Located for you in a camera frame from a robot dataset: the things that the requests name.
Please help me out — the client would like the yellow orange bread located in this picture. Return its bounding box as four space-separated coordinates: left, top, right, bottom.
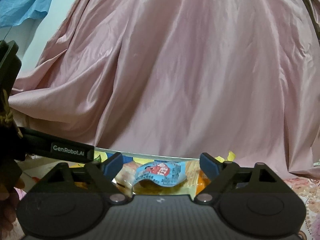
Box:
184 160 210 198

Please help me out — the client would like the grey snack tray box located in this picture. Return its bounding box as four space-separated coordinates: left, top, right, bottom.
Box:
67 147 226 197

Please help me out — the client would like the green yellow snack packet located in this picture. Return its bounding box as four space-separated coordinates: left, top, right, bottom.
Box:
215 151 236 163

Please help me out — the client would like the left hand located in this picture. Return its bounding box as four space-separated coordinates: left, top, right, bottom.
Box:
1 178 25 233

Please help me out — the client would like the pink satin quilt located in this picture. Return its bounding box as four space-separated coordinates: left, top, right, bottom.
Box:
9 0 319 178

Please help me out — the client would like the light blue snack wrapper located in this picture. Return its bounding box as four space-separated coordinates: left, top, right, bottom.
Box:
132 161 187 194

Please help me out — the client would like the blue cloth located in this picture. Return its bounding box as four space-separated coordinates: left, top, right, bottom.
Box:
1 0 52 28

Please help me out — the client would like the floral bed sheet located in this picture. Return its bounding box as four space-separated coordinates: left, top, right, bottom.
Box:
15 154 320 240

